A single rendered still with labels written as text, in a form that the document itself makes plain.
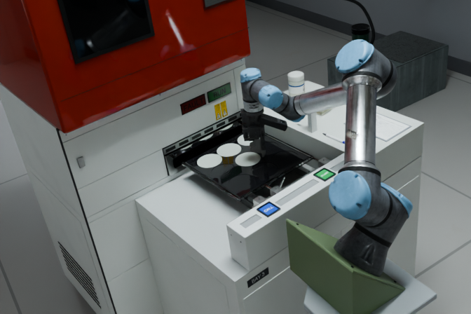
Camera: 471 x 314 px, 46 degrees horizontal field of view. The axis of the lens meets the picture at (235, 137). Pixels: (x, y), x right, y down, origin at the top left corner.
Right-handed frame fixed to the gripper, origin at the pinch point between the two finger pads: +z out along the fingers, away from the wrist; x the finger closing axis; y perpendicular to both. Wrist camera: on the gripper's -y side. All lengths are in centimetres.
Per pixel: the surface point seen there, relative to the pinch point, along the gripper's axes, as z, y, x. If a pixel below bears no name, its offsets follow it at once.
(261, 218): -4.4, 3.8, 44.8
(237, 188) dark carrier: 1.7, 11.5, 18.5
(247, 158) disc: 1.6, 6.7, -0.7
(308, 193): -4.4, -12.3, 34.3
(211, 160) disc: 1.6, 21.1, -2.2
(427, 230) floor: 92, -84, -49
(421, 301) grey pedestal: 10, -39, 72
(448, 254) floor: 92, -88, -30
